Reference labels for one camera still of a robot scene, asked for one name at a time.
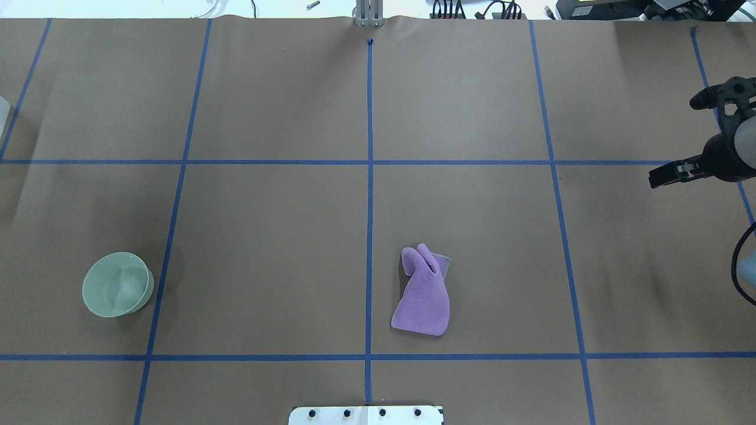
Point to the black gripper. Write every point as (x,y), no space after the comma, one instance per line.
(722,158)

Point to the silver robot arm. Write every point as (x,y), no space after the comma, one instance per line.
(744,138)

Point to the clear plastic storage box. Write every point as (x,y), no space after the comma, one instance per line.
(5,112)

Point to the purple cloth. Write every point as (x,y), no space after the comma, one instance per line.
(424,306)

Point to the green plastic bowl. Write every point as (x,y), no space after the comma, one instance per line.
(118,284)

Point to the aluminium frame post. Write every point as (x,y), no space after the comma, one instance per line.
(369,13)

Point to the white pedestal base plate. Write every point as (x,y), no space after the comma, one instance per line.
(397,414)

